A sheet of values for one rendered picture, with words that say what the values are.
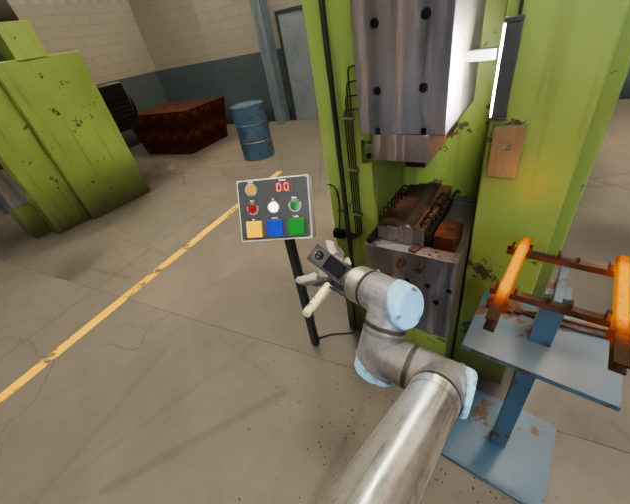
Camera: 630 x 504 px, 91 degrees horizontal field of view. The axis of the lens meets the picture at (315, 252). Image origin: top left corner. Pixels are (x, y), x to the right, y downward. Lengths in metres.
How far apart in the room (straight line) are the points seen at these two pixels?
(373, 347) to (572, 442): 1.48
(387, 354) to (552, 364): 0.67
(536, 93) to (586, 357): 0.81
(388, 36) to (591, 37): 0.51
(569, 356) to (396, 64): 1.04
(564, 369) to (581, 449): 0.84
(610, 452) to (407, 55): 1.84
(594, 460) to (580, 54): 1.61
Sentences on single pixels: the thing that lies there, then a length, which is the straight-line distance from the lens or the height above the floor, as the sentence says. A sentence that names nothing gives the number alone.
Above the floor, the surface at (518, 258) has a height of 1.04.
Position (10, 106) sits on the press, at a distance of 5.37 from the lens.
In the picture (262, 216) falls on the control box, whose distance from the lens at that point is 1.43.
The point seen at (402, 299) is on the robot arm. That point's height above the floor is 1.26.
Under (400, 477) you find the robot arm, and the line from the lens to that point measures 0.43.
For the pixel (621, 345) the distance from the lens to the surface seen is 0.96.
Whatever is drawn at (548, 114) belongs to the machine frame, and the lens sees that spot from 1.22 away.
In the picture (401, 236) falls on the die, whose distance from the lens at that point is 1.34.
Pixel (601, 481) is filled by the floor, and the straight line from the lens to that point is 2.00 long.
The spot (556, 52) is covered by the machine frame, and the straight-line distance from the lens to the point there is 1.19.
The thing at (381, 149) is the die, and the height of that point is 1.31.
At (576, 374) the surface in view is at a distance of 1.23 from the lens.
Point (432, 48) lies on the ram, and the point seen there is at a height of 1.60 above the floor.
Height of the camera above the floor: 1.70
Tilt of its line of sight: 35 degrees down
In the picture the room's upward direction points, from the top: 11 degrees counter-clockwise
